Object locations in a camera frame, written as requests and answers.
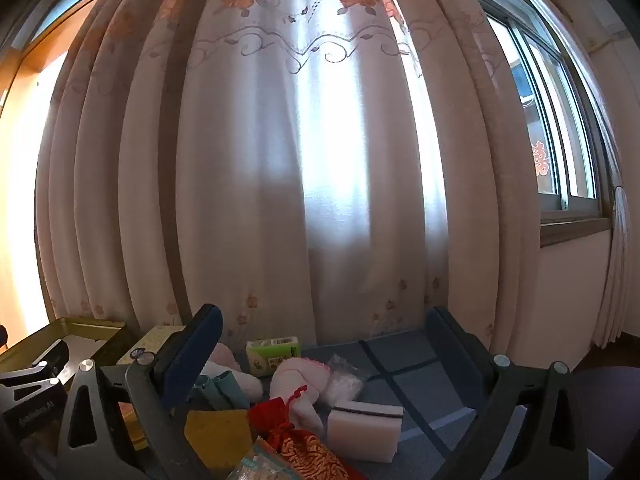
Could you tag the gold metal tin tray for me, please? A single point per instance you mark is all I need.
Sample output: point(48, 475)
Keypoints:
point(116, 345)

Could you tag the printed snack packet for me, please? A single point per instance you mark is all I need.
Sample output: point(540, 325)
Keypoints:
point(257, 465)

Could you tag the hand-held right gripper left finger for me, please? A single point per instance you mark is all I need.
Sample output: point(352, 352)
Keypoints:
point(200, 350)

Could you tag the patterned tissue box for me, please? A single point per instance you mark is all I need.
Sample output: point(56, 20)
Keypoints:
point(155, 337)

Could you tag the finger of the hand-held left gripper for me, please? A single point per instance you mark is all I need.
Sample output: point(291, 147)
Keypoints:
point(50, 355)

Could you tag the white pink-trimmed towel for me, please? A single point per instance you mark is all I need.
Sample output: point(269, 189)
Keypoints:
point(300, 385)

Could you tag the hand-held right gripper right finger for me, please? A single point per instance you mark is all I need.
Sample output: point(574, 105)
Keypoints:
point(452, 332)

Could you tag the tied-back white curtain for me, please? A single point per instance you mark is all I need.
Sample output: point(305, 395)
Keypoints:
point(617, 270)

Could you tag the yellow sponge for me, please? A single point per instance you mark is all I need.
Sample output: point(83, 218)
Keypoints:
point(217, 437)

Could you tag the teal cloth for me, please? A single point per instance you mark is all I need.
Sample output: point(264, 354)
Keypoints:
point(225, 390)

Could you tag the clear plastic bag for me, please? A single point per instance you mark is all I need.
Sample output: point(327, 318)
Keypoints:
point(342, 382)

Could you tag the floral beige curtain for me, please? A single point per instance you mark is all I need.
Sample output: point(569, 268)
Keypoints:
point(250, 160)

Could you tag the white sponge with dark stripe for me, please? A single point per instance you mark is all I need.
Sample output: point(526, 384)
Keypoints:
point(365, 425)

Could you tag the red paper window decal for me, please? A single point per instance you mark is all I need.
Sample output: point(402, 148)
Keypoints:
point(541, 159)

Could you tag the yellow plastic bowl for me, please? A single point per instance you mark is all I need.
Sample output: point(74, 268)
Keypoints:
point(131, 425)

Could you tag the wooden door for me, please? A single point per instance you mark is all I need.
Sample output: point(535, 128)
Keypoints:
point(20, 185)

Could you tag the aluminium frame window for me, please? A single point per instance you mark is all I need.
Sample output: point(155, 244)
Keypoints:
point(537, 110)

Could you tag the purple chair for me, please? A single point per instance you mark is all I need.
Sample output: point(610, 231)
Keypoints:
point(610, 410)

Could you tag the pink fluffy towel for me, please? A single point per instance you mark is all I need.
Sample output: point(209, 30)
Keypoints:
point(222, 355)

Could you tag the green tissue pack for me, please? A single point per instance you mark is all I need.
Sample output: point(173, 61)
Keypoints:
point(272, 355)

